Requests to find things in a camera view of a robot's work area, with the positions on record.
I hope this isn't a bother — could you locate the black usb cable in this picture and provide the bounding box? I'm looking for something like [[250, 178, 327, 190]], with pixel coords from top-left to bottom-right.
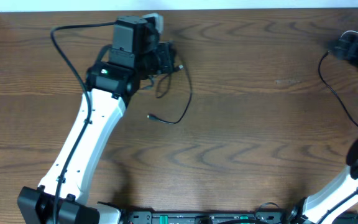
[[318, 51, 358, 133], [147, 46, 193, 125]]

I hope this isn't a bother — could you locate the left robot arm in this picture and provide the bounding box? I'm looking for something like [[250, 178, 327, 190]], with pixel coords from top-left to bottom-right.
[[17, 13, 176, 223]]

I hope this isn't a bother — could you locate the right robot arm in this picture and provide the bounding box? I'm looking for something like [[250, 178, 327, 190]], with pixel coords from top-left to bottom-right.
[[283, 30, 358, 223]]

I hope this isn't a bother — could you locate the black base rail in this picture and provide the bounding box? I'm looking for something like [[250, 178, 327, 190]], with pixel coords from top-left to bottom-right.
[[119, 210, 358, 224]]

